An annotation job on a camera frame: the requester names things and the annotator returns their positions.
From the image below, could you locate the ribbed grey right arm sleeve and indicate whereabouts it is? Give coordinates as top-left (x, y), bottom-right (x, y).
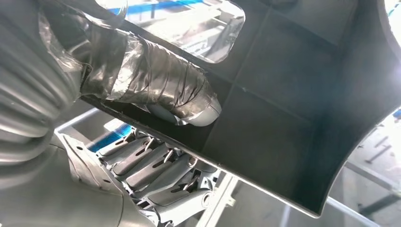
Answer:
top-left (0, 0), bottom-right (83, 166)

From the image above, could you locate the blue strip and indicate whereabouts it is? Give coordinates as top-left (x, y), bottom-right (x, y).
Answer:
top-left (87, 123), bottom-right (133, 153)

